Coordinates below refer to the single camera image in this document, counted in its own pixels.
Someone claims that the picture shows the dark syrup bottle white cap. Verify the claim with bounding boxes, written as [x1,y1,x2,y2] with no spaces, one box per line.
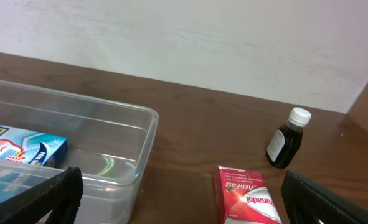
[265,107,311,169]

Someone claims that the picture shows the blue fever patch box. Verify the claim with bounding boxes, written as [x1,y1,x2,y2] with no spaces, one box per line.
[0,125,68,203]

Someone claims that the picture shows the red Panadol ActiFast box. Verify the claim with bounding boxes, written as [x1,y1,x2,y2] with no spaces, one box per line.
[214,166,281,224]

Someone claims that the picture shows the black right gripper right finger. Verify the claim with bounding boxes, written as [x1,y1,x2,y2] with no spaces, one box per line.
[281,170,368,224]

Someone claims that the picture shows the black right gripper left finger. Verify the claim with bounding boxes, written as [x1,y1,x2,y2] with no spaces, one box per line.
[0,167,83,224]

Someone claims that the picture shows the clear plastic container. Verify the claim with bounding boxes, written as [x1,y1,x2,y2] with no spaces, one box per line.
[0,80,158,223]

